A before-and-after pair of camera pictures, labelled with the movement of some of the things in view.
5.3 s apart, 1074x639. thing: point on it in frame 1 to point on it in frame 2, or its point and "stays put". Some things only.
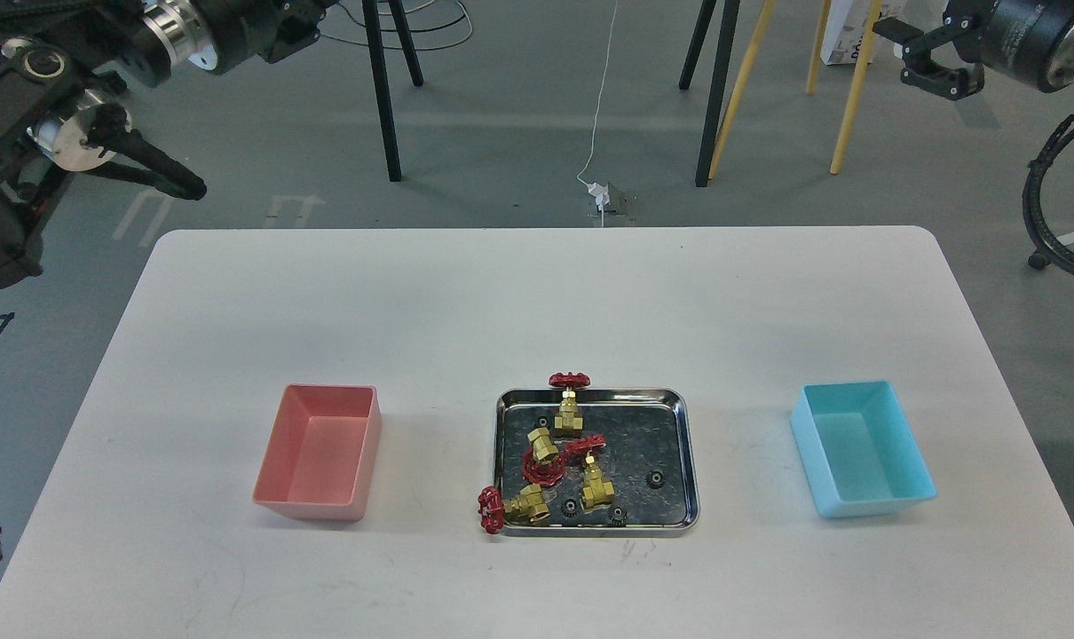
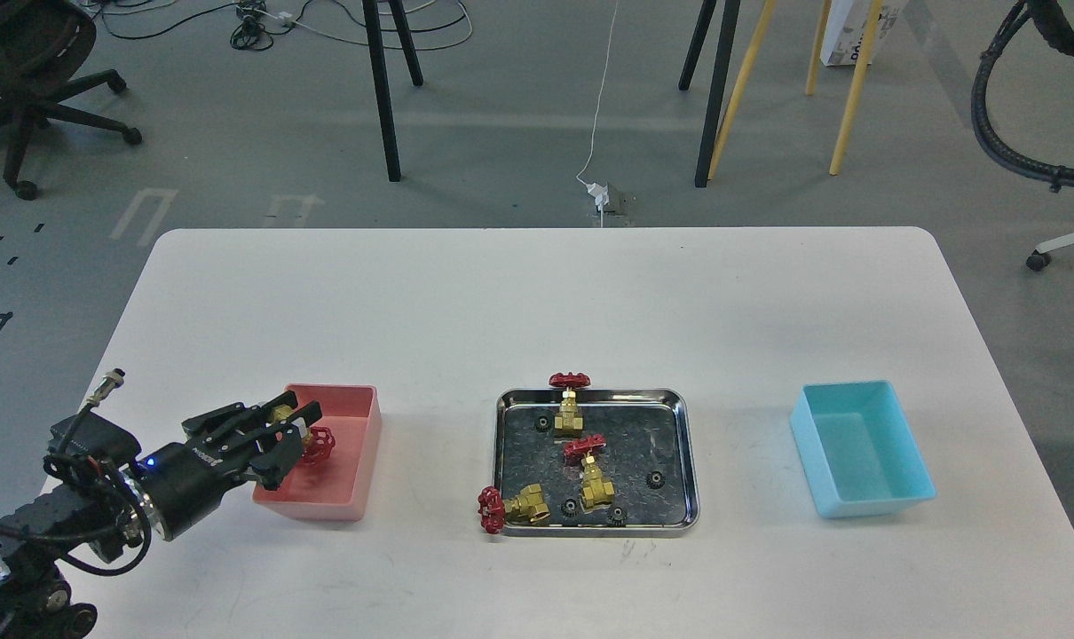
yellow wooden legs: (812, 80) stays put
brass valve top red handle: (569, 421) stays put
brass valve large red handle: (542, 465) to (318, 443)
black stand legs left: (371, 11) stays put
